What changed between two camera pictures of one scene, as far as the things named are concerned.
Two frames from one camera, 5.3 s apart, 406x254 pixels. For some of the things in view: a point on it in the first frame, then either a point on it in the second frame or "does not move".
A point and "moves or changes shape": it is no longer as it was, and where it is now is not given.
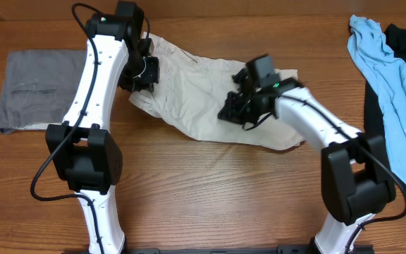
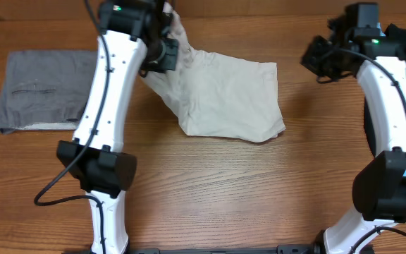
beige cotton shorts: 195,89 moves or changes shape
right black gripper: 228,112 -> 311,62
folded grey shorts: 41,87 does not move
